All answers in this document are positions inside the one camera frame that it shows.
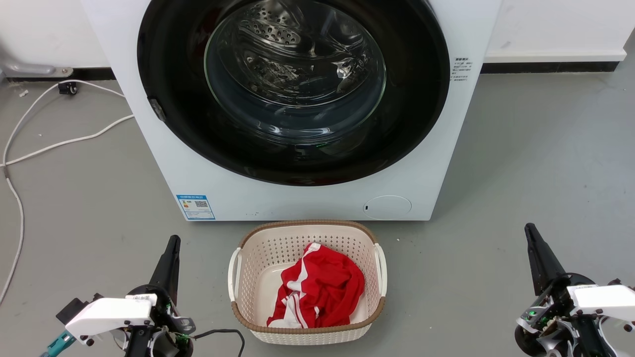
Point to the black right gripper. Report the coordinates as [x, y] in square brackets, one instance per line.
[550, 317]

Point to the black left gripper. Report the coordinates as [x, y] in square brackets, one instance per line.
[168, 337]

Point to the black round glass washer door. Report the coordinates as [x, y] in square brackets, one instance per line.
[421, 99]

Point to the white front-load washing machine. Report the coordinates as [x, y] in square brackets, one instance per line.
[297, 201]

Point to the blue energy label sticker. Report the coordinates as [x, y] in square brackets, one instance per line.
[196, 207]

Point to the cream plastic laundry basket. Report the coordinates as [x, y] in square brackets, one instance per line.
[258, 258]

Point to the black left connector block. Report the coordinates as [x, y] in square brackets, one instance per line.
[74, 308]

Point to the red and white garment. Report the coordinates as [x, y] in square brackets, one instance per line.
[327, 287]

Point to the round white filter cover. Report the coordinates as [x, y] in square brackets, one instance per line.
[387, 207]

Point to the small black caster wheel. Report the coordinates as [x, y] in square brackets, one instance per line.
[68, 88]

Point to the black printed text sticker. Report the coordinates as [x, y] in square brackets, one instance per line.
[461, 68]

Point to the stainless steel washer drum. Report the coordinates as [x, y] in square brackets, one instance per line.
[292, 54]

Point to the grey metal floor bracket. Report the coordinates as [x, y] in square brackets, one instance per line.
[30, 68]

